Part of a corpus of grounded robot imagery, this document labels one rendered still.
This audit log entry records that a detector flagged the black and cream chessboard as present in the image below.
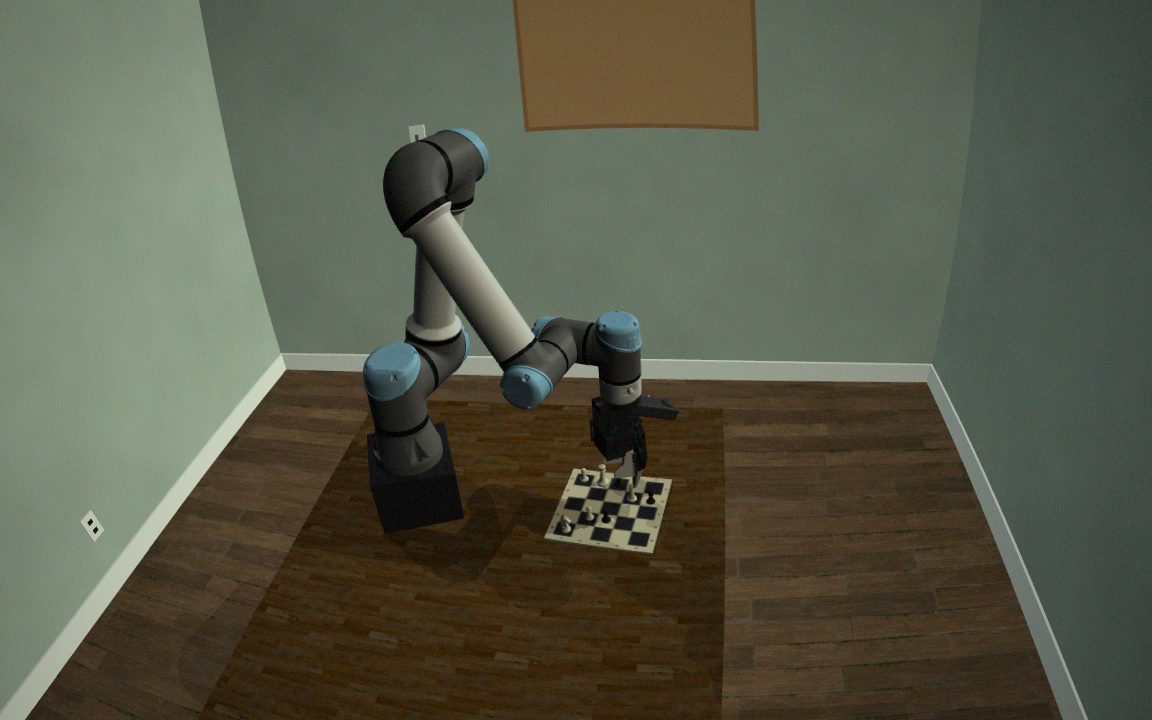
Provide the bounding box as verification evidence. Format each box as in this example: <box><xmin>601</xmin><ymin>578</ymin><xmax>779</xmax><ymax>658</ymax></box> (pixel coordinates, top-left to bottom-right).
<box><xmin>544</xmin><ymin>469</ymin><xmax>672</xmax><ymax>555</ymax></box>

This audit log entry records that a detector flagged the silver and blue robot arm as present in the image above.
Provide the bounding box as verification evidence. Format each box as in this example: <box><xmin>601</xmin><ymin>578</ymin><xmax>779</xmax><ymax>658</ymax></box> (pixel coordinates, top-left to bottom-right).
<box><xmin>363</xmin><ymin>128</ymin><xmax>641</xmax><ymax>476</ymax></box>

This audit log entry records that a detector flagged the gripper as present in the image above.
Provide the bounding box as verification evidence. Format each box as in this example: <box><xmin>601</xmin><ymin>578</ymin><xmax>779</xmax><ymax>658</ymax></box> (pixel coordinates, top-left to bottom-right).
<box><xmin>590</xmin><ymin>396</ymin><xmax>647</xmax><ymax>488</ymax></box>

